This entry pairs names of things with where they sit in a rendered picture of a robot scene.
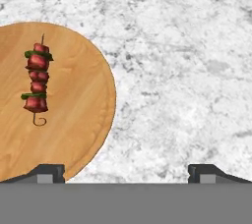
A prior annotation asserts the round wooden board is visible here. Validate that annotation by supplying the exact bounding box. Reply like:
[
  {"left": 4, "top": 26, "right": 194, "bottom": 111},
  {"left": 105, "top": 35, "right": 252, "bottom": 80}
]
[{"left": 0, "top": 21, "right": 117, "bottom": 183}]

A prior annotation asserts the red meat kebab skewer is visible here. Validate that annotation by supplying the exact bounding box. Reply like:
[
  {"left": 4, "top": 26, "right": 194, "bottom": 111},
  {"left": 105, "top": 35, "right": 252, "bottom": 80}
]
[{"left": 20, "top": 32, "right": 54, "bottom": 128}]

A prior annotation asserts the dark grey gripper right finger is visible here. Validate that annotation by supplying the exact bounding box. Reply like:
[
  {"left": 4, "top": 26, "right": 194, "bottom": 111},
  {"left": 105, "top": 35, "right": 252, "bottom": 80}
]
[{"left": 187, "top": 163, "right": 252, "bottom": 185}]

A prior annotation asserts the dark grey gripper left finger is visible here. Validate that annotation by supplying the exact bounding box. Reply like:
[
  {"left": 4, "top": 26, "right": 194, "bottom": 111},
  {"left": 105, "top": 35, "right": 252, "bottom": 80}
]
[{"left": 1, "top": 163, "right": 66, "bottom": 185}]

